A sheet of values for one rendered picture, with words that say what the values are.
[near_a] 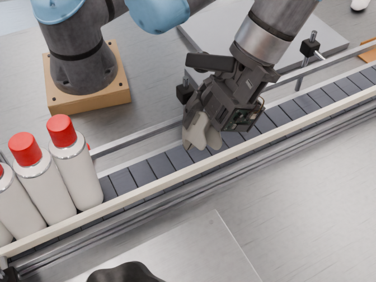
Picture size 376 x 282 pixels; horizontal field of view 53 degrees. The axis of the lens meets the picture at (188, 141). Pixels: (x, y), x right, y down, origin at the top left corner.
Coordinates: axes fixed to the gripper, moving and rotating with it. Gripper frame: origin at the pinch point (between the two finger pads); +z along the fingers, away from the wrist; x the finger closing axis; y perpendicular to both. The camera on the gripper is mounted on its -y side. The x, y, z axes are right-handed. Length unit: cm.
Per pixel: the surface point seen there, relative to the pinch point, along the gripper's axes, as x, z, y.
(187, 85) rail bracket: 1.6, -6.0, -8.5
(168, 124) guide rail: -3.4, -1.2, -2.9
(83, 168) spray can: -19.4, 3.5, 2.3
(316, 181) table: 24.0, -1.7, 13.5
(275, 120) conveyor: 20.4, -5.5, -0.3
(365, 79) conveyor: 42.6, -18.2, -0.9
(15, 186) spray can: -28.5, 5.9, 2.5
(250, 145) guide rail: 10.1, -3.5, 4.8
